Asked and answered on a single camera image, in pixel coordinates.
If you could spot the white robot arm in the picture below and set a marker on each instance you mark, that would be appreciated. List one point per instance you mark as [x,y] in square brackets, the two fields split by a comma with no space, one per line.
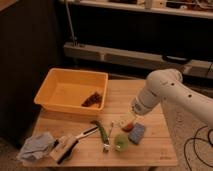
[167,84]

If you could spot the red yellow apple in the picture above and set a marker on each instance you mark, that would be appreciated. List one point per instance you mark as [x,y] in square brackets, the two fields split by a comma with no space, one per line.
[128,127]

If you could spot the yellow plastic bin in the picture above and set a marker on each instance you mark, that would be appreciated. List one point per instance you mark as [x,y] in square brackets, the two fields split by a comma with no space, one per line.
[65,90]

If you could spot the dark brown object in bin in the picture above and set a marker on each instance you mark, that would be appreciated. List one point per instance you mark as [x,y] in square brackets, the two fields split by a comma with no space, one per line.
[94,99]

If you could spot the blue grey cloth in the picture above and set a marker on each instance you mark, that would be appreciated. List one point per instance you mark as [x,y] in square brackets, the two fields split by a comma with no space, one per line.
[36,147]

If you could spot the white handled knife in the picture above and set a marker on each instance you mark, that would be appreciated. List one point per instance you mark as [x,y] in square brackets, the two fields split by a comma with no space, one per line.
[87,132]

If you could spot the green cucumber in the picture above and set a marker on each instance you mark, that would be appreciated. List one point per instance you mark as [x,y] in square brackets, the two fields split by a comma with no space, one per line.
[101,130]

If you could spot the wooden table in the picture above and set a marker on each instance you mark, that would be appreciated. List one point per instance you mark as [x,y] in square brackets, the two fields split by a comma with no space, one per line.
[155,149]

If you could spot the green cup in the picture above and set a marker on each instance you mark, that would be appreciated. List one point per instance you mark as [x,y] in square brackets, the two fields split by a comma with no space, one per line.
[121,142]

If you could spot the long white shelf beam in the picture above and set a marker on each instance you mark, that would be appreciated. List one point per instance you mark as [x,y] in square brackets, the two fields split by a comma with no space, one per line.
[141,60]

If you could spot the blue sponge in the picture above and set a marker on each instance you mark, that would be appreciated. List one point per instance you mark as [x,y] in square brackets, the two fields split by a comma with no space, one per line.
[136,133]

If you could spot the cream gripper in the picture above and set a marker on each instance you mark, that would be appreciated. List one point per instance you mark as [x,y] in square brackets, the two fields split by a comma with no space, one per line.
[126,119]

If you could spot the upper shelf with clutter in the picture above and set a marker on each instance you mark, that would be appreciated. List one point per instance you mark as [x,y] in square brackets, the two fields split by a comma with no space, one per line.
[146,6]

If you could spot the metal pole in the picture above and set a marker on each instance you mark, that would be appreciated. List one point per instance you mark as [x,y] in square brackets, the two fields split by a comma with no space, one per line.
[70,23]

